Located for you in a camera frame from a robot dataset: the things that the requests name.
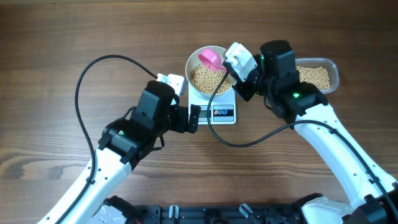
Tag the white round bowl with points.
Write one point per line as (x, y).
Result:
(193, 61)

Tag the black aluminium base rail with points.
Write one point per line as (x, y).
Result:
(115, 210)

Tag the soybeans in white bowl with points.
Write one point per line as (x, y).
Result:
(205, 80)

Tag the pile of soybeans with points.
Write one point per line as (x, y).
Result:
(317, 76)

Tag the pink plastic measuring scoop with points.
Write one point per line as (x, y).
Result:
(211, 60)

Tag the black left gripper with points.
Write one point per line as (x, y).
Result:
(181, 126)

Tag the white digital kitchen scale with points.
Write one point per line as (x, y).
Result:
(222, 109)

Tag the clear plastic container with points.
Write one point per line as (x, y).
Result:
(325, 63)

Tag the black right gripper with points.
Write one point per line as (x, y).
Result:
(243, 91)

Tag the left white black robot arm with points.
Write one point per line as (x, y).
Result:
(123, 144)

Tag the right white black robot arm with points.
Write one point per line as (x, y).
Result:
(273, 74)

